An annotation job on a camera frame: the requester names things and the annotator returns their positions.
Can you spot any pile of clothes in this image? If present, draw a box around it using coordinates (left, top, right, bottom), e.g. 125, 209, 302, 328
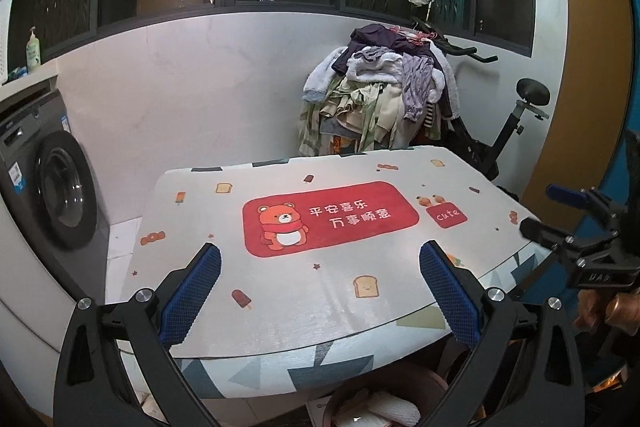
298, 24, 458, 158

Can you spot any white ribbed paper cup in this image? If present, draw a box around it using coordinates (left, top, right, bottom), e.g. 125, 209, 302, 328
367, 389, 421, 427

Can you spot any grey washing machine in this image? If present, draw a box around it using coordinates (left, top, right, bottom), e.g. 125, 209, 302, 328
0, 89, 112, 288

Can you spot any green soap bottle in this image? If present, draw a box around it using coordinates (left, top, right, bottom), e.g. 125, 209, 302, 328
25, 26, 42, 75

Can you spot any black exercise bike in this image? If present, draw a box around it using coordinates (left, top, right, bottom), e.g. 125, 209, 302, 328
410, 19, 551, 180

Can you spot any person's right hand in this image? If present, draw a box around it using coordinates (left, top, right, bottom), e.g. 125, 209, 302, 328
572, 289, 640, 334

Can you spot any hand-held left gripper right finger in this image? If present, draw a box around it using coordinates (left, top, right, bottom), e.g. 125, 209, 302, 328
417, 241, 588, 427

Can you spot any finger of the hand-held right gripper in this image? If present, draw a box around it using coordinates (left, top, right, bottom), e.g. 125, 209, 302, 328
520, 217, 601, 258
546, 184, 621, 228

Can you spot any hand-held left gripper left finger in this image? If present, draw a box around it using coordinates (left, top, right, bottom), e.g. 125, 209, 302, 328
52, 243, 223, 427

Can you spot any brown basket with cloths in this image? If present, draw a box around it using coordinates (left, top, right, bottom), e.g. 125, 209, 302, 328
325, 362, 451, 427

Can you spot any printed tablecloth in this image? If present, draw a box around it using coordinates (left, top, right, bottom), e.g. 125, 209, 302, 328
120, 146, 546, 403

